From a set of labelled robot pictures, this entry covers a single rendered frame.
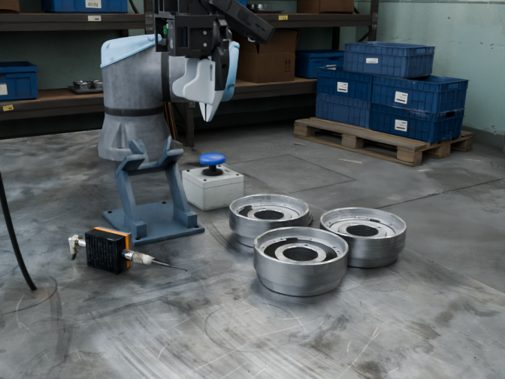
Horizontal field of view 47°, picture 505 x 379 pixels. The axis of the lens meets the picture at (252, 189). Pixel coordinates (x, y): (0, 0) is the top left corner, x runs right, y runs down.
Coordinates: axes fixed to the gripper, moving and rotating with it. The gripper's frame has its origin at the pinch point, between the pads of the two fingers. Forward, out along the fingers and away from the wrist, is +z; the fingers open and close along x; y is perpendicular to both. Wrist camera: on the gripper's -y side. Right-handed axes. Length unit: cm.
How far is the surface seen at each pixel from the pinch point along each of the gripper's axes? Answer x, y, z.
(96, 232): 14.0, 22.2, 9.8
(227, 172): 0.6, -2.3, 9.5
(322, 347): 40.4, 9.7, 13.9
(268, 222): 20.2, 2.7, 10.2
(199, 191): 2.2, 3.3, 11.2
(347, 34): -387, -352, 16
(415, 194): -156, -218, 95
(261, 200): 11.2, -1.8, 10.8
